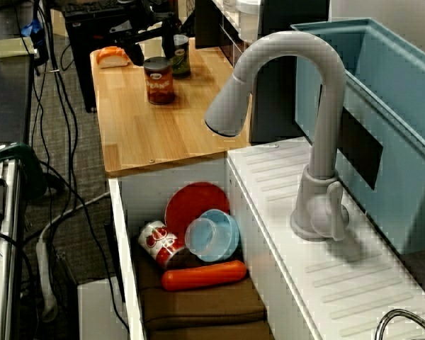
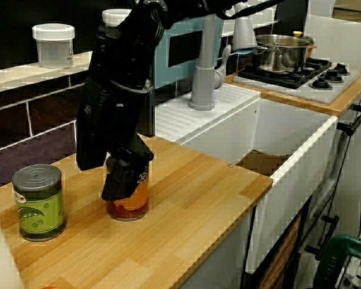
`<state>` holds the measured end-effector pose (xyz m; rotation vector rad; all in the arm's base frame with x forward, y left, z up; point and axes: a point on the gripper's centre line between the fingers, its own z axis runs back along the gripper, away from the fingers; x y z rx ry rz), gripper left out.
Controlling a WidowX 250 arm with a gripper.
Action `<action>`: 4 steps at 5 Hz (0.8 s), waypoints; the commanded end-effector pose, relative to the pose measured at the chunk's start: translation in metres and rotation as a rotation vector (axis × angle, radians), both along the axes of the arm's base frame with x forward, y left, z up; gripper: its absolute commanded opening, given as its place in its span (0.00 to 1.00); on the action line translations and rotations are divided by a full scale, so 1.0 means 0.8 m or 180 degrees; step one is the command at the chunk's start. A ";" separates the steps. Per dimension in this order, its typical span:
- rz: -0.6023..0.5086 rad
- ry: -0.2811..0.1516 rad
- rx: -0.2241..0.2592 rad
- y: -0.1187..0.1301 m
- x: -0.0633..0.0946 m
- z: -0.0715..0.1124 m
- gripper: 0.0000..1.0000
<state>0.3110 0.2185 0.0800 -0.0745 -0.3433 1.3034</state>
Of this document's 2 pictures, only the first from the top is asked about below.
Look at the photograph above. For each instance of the teal plastic bin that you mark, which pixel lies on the teal plastic bin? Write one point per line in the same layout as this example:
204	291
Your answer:
403	106

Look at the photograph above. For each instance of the white panel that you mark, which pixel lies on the white panel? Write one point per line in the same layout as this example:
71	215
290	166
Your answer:
99	311

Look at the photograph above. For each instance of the orange toy bread loaf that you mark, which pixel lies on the orange toy bread loaf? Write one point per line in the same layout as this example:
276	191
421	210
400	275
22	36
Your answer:
112	56

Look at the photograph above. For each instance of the silver metal frame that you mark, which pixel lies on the silver metal frame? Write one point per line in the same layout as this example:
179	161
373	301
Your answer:
3	248

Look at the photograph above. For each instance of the orange beans can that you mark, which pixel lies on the orange beans can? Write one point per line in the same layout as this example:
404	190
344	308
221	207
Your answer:
159	83

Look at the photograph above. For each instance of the green clamp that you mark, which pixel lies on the green clamp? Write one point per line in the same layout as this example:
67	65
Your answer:
25	163

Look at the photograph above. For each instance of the red plate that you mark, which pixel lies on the red plate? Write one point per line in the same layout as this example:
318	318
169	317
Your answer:
191	202

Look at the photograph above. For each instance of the white toy sink unit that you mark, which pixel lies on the white toy sink unit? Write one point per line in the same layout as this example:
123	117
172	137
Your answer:
304	283

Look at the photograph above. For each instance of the grey toy faucet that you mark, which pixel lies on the grey toy faucet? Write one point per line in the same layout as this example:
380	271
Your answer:
322	148

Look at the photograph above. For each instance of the black robot stand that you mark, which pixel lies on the black robot stand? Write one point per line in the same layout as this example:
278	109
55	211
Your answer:
81	53

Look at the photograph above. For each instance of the yellow paper note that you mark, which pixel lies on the yellow paper note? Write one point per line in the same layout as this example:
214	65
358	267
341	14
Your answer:
12	47

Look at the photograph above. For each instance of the clear plastic cup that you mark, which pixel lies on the clear plastic cup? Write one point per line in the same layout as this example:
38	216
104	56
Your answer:
200	237

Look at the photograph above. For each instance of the wooden counter board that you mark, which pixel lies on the wooden counter board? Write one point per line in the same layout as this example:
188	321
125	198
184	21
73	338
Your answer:
163	131

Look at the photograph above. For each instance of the white power strip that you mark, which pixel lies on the white power strip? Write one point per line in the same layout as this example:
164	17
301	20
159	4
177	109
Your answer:
45	276

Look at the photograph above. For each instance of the red white tomato can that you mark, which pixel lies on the red white tomato can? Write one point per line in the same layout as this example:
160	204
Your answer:
161	244

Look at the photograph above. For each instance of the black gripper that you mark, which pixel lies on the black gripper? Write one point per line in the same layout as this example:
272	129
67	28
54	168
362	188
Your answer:
141	28

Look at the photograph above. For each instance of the light blue bowl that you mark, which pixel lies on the light blue bowl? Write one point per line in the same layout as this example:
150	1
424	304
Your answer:
226	237

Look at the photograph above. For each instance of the green peas can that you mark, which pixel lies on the green peas can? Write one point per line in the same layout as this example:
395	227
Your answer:
182	65

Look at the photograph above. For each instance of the orange toy sausage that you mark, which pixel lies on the orange toy sausage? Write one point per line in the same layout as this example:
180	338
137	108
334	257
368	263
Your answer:
202	276

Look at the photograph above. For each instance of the brown cloth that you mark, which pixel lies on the brown cloth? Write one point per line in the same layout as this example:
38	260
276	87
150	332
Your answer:
198	311

